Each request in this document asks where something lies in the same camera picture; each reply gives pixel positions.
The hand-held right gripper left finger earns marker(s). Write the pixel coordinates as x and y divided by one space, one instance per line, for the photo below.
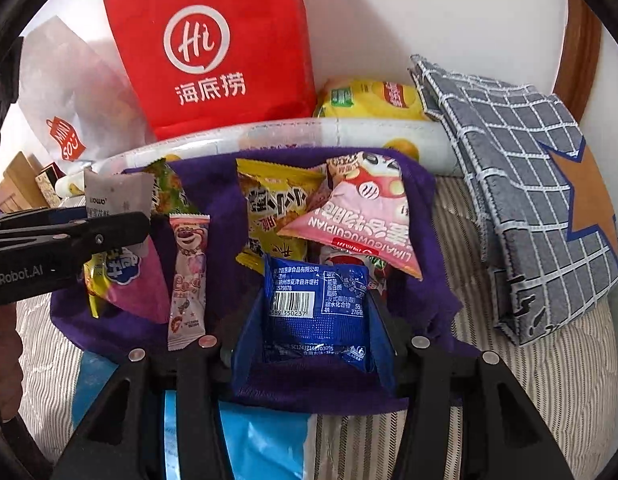
244 345

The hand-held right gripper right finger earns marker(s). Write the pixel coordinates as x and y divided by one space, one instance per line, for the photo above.
381 345

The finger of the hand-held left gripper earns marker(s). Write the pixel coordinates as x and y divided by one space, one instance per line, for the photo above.
104 235
64 216

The silver grey snack packet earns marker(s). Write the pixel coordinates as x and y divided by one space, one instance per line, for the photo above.
119 192

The pink and yellow snack packet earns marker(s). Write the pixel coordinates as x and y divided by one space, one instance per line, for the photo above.
134 285

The blue snack packet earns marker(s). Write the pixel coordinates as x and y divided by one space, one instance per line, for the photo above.
314 310

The green snack packet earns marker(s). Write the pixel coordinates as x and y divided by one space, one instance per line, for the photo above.
171 190

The pink bear candy packet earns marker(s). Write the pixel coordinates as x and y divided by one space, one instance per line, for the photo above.
189 270

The pink face-print snack packet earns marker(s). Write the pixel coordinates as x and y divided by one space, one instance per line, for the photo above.
349 225

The brown patterned box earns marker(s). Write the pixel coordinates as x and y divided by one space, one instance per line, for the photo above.
49 182

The blue tissue pack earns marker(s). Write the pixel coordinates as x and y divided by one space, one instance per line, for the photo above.
269 440

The white plastic shopping bag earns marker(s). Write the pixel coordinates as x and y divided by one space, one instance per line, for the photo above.
89 95

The purple cloth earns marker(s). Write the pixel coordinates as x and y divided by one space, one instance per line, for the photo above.
224 185

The striped quilted mattress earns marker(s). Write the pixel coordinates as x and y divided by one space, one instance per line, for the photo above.
539 400

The white printed paper roll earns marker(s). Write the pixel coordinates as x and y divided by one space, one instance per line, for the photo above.
289 132

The grey checked star cloth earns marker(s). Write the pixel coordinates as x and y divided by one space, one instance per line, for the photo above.
514 160

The red paper bag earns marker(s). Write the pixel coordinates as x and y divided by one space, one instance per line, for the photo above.
269 60

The yellow chip bag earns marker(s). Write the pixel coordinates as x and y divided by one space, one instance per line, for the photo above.
359 100

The brown wooden door frame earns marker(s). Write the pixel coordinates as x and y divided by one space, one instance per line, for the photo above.
581 60

